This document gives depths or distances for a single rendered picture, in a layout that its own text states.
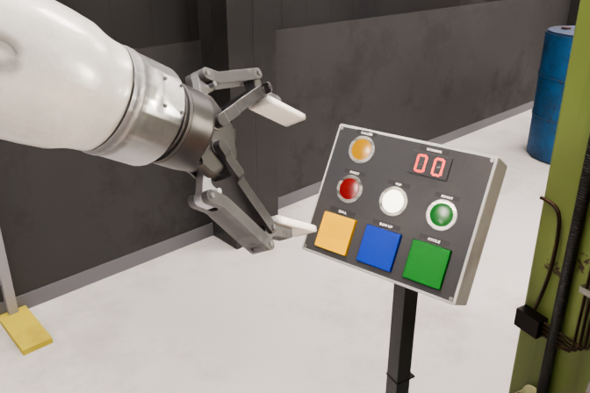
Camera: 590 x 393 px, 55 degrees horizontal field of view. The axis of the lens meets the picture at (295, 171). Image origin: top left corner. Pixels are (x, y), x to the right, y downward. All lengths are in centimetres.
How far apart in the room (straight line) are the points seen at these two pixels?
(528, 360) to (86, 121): 119
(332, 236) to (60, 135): 81
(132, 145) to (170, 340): 212
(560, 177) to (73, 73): 100
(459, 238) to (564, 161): 27
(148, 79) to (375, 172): 76
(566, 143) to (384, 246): 40
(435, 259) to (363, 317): 158
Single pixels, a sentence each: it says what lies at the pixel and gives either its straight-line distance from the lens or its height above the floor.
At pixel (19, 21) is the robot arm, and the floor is 152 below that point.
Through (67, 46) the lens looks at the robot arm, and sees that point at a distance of 41.
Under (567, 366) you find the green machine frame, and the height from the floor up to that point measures 74.
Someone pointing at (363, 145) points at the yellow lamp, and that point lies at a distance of 117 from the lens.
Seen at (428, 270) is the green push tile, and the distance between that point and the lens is 108.
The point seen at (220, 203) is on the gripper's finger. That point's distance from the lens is 52.
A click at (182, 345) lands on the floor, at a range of 252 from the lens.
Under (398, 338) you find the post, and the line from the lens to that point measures 136.
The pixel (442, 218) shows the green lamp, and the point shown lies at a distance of 109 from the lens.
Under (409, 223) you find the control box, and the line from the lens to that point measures 111.
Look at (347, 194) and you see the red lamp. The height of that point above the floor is 108.
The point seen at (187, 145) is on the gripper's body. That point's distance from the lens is 49.
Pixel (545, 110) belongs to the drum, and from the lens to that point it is 461.
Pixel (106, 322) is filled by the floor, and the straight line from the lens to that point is 272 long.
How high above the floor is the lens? 156
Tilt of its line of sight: 22 degrees down
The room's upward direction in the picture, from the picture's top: straight up
